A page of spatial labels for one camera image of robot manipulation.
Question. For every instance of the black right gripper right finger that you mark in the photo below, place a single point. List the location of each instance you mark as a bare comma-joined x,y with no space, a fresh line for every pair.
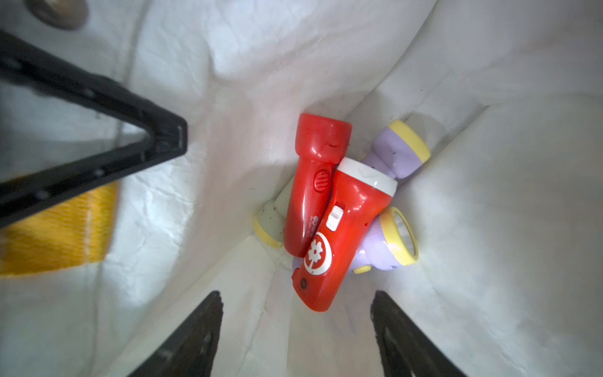
404,348

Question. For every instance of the red flashlight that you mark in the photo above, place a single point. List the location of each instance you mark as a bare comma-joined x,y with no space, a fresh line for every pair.
360,193
321,143

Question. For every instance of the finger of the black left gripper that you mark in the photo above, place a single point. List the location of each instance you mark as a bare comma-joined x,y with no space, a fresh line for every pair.
66,131

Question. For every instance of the white tote bag yellow handles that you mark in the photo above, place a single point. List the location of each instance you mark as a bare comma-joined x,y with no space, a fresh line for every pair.
507,212

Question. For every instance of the purple flashlight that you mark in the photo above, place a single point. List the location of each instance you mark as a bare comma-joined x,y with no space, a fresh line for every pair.
397,151
388,244

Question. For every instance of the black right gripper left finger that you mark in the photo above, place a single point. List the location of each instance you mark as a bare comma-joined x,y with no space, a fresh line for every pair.
191,349

